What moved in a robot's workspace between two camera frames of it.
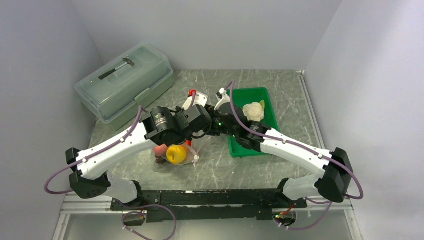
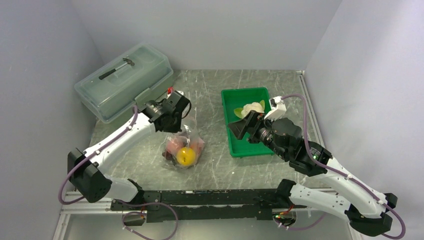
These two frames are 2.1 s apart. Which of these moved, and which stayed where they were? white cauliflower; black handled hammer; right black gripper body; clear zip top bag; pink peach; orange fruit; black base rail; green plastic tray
Moved: pink peach; clear zip top bag; right black gripper body; orange fruit
Stayed: black base rail; white cauliflower; green plastic tray; black handled hammer
